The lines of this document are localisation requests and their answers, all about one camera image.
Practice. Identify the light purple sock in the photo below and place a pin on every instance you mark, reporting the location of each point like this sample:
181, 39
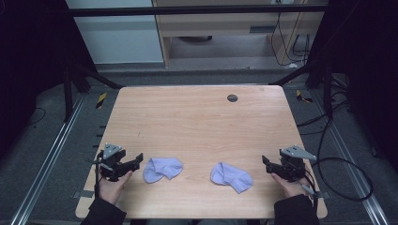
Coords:
161, 168
231, 178

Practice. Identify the yellow black striped tape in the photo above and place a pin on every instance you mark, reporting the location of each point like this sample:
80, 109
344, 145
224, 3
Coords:
302, 97
101, 100

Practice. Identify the grey round table grommet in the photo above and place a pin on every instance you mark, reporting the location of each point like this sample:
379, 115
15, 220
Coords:
232, 98

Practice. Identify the person's left hand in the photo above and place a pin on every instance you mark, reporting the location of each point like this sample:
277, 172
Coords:
111, 188

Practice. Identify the black horizontal frame bar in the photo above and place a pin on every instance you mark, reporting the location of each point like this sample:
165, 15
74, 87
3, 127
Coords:
187, 11

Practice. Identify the light wooden desk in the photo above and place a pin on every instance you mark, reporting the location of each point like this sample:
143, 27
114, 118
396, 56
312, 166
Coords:
219, 23

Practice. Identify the black metal stand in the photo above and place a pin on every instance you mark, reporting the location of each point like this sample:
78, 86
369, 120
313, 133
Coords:
70, 90
322, 84

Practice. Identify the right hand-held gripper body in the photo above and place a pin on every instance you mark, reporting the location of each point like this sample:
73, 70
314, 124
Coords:
293, 164

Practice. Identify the person's right hand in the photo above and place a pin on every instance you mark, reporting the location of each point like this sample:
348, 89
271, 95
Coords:
291, 187

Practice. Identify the white cabinet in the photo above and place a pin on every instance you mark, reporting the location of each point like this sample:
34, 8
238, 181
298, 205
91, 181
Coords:
122, 40

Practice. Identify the aluminium floor rail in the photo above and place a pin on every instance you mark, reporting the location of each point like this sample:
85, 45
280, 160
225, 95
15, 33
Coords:
350, 159
47, 162

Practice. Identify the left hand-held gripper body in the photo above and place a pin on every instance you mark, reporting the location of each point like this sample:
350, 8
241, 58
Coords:
110, 161

